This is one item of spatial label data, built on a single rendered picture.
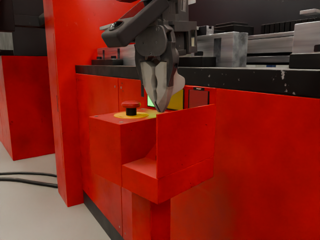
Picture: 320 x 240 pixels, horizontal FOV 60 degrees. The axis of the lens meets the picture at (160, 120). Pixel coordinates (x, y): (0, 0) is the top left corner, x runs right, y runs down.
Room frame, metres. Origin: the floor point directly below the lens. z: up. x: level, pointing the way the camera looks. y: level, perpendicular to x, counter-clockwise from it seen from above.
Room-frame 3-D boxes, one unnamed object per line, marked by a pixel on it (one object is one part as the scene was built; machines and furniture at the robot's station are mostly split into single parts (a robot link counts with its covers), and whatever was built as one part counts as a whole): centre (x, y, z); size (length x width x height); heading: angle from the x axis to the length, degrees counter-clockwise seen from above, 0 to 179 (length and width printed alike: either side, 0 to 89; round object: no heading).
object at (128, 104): (0.57, 0.06, 0.79); 0.04 x 0.04 x 0.04
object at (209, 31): (0.99, -0.10, 0.98); 0.20 x 0.03 x 0.03; 33
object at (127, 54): (1.47, 0.21, 0.92); 0.50 x 0.06 x 0.10; 33
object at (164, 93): (0.48, -0.02, 0.85); 0.06 x 0.03 x 0.09; 136
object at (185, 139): (0.54, 0.02, 0.75); 0.20 x 0.16 x 0.18; 46
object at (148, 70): (0.51, 0.00, 0.85); 0.06 x 0.03 x 0.09; 136
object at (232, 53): (0.96, -0.12, 0.92); 0.39 x 0.06 x 0.10; 33
